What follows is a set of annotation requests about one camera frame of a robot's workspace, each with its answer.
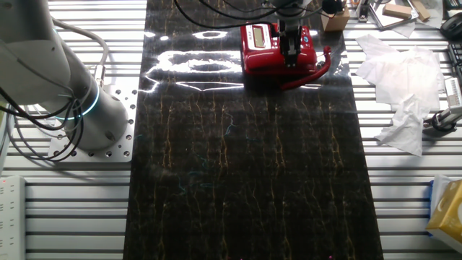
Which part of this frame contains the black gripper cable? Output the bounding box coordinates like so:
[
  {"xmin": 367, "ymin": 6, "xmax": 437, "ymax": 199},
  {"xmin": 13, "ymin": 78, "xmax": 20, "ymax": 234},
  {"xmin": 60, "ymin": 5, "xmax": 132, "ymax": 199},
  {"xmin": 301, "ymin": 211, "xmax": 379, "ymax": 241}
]
[{"xmin": 173, "ymin": 0, "xmax": 282, "ymax": 37}]

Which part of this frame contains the black computer mouse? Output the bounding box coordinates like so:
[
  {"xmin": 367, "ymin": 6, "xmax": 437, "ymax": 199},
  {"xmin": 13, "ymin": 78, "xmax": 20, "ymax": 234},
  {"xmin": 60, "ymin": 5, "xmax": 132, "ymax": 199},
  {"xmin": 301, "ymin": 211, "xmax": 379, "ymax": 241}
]
[{"xmin": 440, "ymin": 12, "xmax": 462, "ymax": 41}]

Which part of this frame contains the white power strip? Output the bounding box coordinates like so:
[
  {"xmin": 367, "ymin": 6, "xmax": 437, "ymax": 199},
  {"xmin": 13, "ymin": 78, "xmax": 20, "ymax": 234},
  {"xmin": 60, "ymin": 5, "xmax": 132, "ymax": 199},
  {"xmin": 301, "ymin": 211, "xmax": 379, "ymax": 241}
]
[{"xmin": 0, "ymin": 175, "xmax": 27, "ymax": 260}]

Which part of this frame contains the twisted white tissue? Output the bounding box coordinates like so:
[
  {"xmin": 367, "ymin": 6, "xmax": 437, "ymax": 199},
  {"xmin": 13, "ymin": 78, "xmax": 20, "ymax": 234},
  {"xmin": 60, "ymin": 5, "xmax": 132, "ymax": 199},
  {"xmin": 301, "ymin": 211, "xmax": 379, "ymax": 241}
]
[{"xmin": 373, "ymin": 92, "xmax": 427, "ymax": 158}]

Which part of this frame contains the white tissue in box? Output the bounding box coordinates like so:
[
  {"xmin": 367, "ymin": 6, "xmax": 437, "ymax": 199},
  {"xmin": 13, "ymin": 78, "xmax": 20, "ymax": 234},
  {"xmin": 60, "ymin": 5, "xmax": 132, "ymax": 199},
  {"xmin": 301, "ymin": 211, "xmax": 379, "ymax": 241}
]
[{"xmin": 431, "ymin": 174, "xmax": 454, "ymax": 216}]

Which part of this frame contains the red telephone base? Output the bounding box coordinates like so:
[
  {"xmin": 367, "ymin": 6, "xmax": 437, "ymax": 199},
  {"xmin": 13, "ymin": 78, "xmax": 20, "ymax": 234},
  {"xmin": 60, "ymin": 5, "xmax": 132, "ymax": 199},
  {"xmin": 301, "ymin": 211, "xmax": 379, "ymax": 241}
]
[{"xmin": 240, "ymin": 22, "xmax": 321, "ymax": 77}]

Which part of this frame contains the large white tissue sheet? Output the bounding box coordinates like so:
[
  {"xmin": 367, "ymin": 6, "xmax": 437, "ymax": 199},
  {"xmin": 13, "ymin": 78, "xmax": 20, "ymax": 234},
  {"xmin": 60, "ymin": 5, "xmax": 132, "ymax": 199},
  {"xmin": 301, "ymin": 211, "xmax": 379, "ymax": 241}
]
[{"xmin": 354, "ymin": 33, "xmax": 447, "ymax": 113}]

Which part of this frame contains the red phone cord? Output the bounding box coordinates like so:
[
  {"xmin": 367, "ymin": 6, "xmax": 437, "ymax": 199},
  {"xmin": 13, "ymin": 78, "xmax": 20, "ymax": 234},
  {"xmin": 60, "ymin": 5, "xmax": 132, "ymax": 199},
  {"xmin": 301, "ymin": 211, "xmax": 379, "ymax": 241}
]
[{"xmin": 280, "ymin": 45, "xmax": 334, "ymax": 91}]

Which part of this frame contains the yellow tissue box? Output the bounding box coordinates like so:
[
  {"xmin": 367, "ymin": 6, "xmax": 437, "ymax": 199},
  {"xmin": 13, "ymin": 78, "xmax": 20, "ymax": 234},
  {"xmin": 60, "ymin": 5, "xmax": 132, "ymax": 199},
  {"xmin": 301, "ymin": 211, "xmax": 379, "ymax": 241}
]
[{"xmin": 425, "ymin": 179, "xmax": 462, "ymax": 254}]

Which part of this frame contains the flat wooden block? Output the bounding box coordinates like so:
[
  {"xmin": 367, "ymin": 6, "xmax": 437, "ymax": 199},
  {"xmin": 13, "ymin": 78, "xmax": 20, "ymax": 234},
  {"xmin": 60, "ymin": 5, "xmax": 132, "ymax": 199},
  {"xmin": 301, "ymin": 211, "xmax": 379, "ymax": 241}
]
[{"xmin": 381, "ymin": 3, "xmax": 413, "ymax": 20}]

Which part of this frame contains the black cable bundle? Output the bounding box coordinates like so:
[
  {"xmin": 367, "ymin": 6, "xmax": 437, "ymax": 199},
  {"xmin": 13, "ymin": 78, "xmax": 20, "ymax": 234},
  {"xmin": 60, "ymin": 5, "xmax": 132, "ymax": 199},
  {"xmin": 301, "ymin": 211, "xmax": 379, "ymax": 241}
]
[{"xmin": 0, "ymin": 86, "xmax": 86, "ymax": 164}]

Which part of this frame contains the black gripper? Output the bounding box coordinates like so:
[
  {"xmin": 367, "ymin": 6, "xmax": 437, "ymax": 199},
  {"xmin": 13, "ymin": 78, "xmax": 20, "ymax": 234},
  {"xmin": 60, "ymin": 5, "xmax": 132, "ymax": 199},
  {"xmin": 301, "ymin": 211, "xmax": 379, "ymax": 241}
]
[{"xmin": 276, "ymin": 17, "xmax": 304, "ymax": 69}]

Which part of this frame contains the red telephone handset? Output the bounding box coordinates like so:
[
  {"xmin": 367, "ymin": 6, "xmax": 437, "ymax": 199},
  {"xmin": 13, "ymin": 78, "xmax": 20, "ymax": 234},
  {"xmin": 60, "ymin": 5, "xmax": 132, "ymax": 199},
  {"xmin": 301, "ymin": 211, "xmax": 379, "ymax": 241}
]
[{"xmin": 245, "ymin": 48, "xmax": 319, "ymax": 73}]

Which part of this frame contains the silver metal tray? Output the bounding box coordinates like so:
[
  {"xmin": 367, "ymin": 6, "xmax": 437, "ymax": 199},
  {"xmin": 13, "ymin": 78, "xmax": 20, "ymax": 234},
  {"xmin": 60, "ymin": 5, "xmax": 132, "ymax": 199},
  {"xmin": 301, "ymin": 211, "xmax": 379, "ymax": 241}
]
[{"xmin": 367, "ymin": 0, "xmax": 421, "ymax": 31}]

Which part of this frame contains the grey arm base cable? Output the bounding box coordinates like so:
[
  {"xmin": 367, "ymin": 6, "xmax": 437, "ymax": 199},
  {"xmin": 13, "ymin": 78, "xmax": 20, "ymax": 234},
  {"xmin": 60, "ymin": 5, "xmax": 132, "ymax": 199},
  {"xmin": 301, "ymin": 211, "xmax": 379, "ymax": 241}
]
[{"xmin": 53, "ymin": 17, "xmax": 110, "ymax": 88}]

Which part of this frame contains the dark marble pattern mat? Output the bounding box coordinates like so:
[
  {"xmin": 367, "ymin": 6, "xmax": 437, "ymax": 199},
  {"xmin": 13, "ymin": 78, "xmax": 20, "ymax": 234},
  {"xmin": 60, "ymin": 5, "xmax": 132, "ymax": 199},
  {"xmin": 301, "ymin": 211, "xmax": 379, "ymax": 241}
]
[{"xmin": 122, "ymin": 0, "xmax": 385, "ymax": 260}]

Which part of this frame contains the black keyboard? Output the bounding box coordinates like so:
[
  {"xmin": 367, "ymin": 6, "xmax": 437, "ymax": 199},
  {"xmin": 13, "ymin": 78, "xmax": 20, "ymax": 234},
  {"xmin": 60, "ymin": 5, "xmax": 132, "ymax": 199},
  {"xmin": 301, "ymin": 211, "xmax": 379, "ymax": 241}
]
[{"xmin": 447, "ymin": 41, "xmax": 462, "ymax": 85}]

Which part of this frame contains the small silver camera on stand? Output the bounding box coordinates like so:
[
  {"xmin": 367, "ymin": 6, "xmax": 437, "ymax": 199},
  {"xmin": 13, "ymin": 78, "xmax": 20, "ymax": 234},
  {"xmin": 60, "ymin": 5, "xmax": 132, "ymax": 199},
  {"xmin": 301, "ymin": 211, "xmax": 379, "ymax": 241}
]
[{"xmin": 422, "ymin": 77, "xmax": 462, "ymax": 133}]

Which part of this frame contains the narrow wooden piece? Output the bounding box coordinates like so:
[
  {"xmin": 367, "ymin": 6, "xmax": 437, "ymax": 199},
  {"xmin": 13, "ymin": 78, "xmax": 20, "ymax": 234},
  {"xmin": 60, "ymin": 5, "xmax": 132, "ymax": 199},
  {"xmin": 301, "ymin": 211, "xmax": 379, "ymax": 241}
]
[{"xmin": 410, "ymin": 0, "xmax": 432, "ymax": 22}]

